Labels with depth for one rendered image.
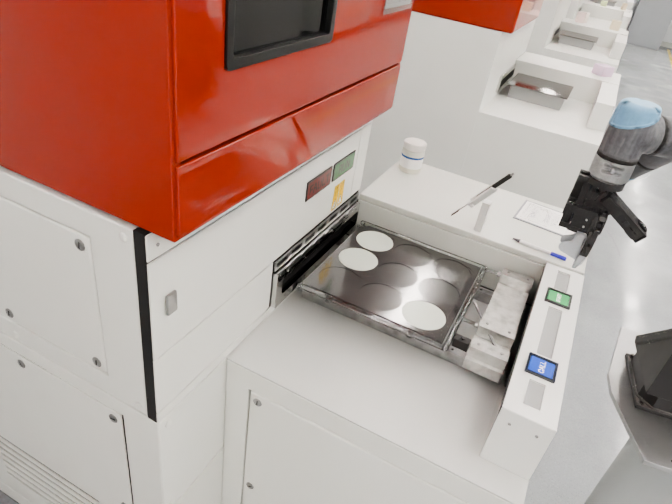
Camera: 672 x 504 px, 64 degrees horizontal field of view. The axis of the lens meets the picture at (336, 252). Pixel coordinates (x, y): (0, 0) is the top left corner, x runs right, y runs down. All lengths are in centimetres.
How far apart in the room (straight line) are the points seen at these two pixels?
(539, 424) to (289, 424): 50
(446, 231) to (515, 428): 63
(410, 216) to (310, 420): 64
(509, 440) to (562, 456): 131
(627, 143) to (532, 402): 50
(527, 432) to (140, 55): 83
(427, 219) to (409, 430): 62
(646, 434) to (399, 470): 53
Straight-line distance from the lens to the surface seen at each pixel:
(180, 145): 70
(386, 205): 150
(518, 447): 106
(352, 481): 120
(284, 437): 122
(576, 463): 236
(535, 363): 111
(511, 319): 134
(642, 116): 113
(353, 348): 121
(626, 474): 158
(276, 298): 122
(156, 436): 109
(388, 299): 124
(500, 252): 146
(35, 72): 84
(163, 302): 88
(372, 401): 112
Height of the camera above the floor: 164
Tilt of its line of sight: 33 degrees down
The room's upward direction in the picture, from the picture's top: 10 degrees clockwise
